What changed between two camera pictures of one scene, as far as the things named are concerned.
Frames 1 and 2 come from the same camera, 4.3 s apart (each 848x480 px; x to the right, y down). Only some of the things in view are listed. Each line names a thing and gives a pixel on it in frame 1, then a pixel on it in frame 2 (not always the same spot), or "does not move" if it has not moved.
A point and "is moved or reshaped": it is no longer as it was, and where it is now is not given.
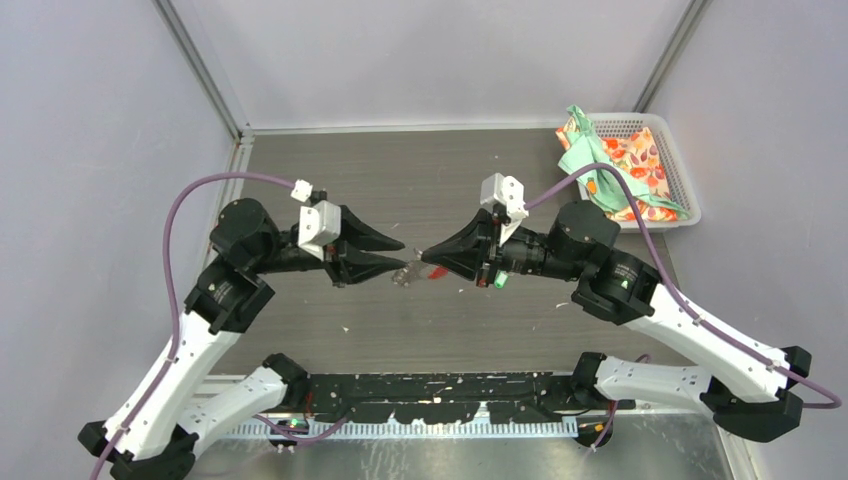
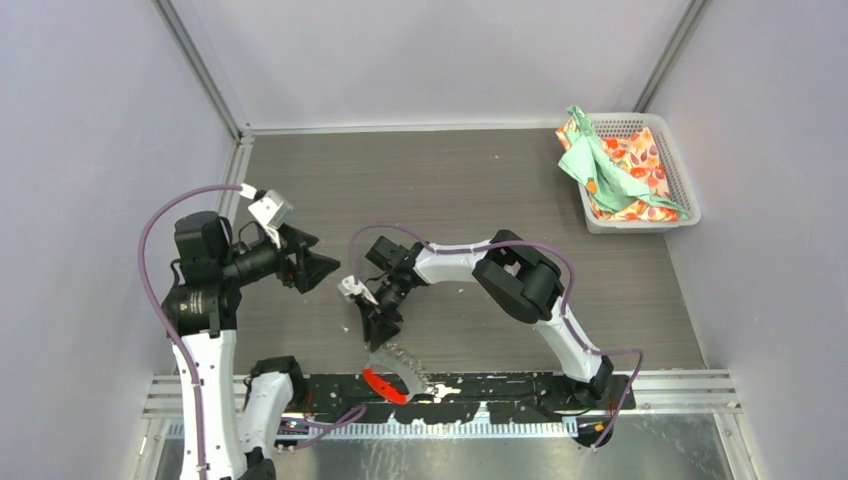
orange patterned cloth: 637,157 does not move
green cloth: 604,187 does not move
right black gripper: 460,253 -> 376,328
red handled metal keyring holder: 416,269 is moved or reshaped
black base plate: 444,397 does not move
